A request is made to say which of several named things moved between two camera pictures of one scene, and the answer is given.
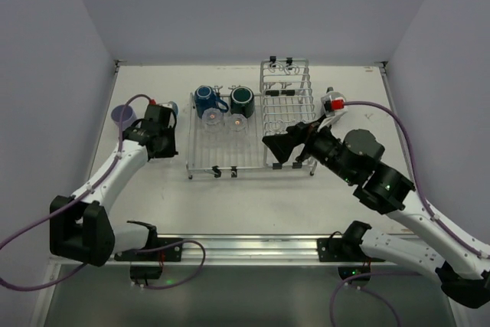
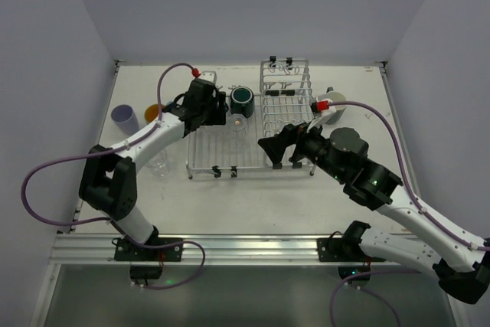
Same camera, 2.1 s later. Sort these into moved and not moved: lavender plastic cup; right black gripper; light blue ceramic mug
Moved: light blue ceramic mug
Not moved: right black gripper; lavender plastic cup
